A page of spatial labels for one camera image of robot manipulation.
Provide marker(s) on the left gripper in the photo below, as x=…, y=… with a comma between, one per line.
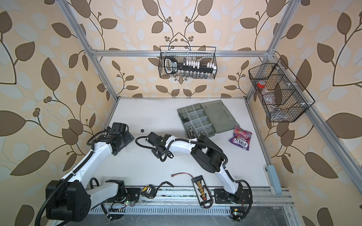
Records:
x=129, y=138

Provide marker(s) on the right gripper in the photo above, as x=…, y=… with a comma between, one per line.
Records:
x=157, y=154

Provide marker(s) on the grey compartment organizer box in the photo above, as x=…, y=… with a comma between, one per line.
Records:
x=208, y=119

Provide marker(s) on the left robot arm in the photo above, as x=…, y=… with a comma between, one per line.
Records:
x=72, y=197

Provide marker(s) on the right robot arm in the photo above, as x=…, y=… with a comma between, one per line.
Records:
x=209, y=156

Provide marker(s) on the yellow black tape measure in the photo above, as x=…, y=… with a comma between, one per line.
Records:
x=148, y=191

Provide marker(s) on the black charger board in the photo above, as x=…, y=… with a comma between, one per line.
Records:
x=203, y=193

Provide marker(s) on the socket set holder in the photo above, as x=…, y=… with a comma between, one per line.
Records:
x=172, y=66

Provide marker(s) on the pink candy bag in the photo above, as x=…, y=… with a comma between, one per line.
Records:
x=241, y=138

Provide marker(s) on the red cap bottle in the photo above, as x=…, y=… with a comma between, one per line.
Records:
x=261, y=84

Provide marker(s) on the center wire basket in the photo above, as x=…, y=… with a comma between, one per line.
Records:
x=204, y=54

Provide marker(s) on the wire basket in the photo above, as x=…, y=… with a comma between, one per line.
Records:
x=204, y=54
x=284, y=99

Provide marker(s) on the right wire basket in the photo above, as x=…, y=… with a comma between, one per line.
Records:
x=284, y=99

